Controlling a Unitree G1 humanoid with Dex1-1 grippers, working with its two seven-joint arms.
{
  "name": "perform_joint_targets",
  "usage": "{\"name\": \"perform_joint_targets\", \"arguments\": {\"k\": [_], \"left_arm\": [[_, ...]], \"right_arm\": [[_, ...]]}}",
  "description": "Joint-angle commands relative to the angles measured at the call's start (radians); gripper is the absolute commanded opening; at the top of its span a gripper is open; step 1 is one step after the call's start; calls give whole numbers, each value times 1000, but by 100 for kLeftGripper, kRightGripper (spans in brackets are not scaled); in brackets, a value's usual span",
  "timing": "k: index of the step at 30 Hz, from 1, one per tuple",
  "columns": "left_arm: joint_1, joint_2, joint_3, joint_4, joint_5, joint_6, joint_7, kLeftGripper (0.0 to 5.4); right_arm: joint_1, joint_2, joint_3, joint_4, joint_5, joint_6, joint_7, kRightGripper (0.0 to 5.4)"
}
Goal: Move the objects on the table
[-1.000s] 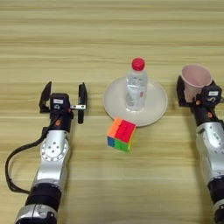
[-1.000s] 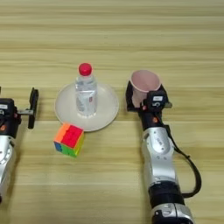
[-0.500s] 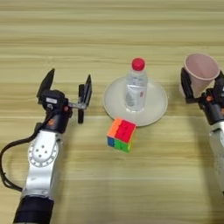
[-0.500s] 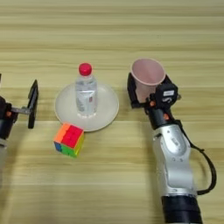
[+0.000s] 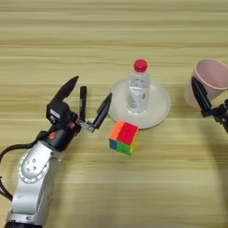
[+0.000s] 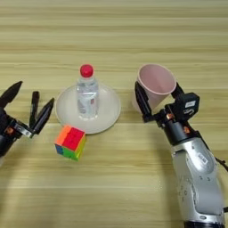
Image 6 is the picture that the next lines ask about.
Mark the pink plastic cup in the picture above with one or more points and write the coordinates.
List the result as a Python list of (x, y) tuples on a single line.
[(156, 83)]

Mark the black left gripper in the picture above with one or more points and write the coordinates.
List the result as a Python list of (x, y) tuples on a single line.
[(7, 133)]

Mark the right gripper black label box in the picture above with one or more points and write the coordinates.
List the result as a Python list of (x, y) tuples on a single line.
[(187, 105)]

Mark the colourful puzzle cube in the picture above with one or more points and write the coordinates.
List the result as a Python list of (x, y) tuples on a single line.
[(71, 142)]

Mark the clear bottle red cap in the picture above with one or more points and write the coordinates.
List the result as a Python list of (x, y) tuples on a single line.
[(87, 98)]

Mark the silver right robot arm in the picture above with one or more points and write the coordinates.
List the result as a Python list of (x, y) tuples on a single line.
[(197, 181)]

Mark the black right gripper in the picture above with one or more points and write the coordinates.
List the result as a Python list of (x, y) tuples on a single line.
[(176, 129)]

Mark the cream round plate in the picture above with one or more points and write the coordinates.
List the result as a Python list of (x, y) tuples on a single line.
[(108, 109)]

